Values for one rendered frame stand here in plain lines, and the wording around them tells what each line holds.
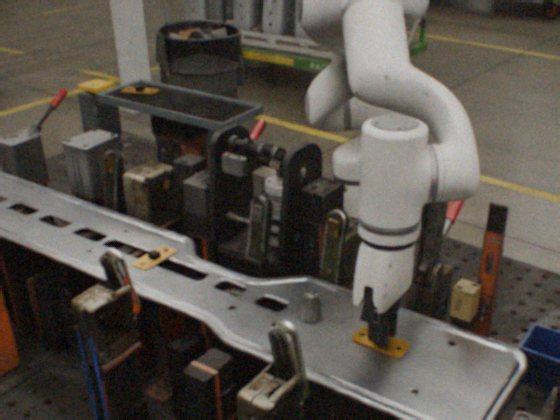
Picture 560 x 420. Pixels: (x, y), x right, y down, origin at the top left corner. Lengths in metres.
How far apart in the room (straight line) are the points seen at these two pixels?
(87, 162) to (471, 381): 0.92
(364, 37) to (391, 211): 0.25
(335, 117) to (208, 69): 2.61
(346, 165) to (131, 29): 3.70
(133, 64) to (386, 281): 4.41
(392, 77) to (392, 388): 0.42
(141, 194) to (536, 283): 0.99
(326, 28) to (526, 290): 0.87
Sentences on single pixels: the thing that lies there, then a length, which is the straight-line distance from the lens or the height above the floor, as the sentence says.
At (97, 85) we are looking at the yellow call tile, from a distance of 1.80.
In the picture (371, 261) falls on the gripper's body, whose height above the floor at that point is 1.17.
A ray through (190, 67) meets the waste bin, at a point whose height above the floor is 0.56.
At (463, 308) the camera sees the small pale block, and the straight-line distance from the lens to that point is 1.13.
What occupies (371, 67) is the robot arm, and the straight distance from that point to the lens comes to 1.00.
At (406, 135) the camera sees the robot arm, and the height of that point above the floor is 1.35.
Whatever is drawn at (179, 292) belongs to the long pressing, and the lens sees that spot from 1.23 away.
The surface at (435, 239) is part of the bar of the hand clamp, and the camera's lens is 1.13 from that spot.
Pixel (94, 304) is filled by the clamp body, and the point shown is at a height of 1.04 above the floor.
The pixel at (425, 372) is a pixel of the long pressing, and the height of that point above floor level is 1.00.
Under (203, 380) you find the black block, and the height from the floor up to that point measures 0.99.
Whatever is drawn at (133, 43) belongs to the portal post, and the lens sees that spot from 5.25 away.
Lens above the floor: 1.66
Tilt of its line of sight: 30 degrees down
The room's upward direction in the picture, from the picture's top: straight up
